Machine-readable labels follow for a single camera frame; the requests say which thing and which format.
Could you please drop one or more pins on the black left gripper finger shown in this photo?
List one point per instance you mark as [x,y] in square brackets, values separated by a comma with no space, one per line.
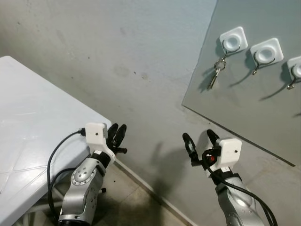
[112,132]
[122,133]

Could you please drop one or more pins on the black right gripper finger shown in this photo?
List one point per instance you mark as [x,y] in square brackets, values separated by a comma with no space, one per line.
[213,138]
[192,145]

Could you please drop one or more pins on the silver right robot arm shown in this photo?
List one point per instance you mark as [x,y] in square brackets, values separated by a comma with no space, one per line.
[242,203]

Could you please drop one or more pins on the white table leg black foot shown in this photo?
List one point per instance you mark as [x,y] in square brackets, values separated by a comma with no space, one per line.
[102,190]

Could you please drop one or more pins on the white plastic folding table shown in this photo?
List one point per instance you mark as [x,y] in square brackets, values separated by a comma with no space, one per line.
[33,122]

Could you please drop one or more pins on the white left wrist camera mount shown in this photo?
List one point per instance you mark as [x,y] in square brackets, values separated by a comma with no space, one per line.
[96,133]

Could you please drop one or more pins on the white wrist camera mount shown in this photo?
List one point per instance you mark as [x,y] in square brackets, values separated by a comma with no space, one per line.
[96,133]
[230,151]

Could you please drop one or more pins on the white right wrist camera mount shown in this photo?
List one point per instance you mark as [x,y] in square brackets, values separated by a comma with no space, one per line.
[230,151]

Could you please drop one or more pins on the grey wall board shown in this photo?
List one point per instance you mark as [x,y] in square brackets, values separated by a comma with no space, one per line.
[254,113]

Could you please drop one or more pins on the white square wall hook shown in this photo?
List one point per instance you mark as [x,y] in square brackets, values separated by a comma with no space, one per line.
[295,69]
[233,40]
[266,51]

